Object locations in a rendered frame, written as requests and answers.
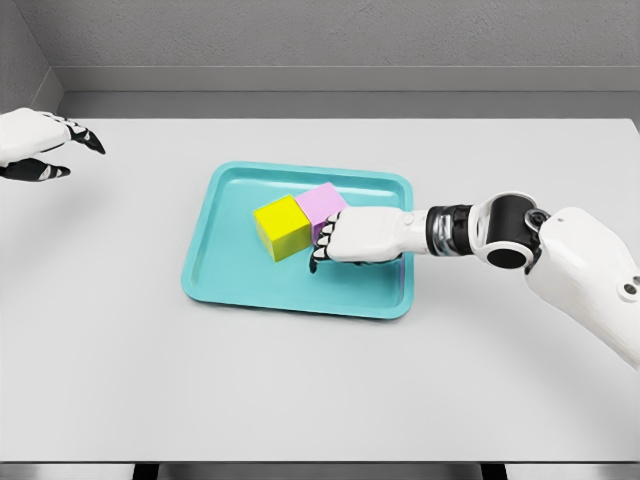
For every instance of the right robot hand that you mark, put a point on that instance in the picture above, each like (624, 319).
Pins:
(360, 235)

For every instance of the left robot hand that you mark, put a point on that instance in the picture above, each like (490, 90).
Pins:
(25, 135)

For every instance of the pink cube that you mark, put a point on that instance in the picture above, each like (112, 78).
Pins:
(322, 202)

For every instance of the yellow cube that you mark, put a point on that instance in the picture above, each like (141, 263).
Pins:
(282, 227)

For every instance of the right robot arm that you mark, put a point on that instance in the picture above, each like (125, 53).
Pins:
(540, 250)

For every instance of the teal rectangular tray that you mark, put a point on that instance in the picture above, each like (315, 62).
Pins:
(235, 270)

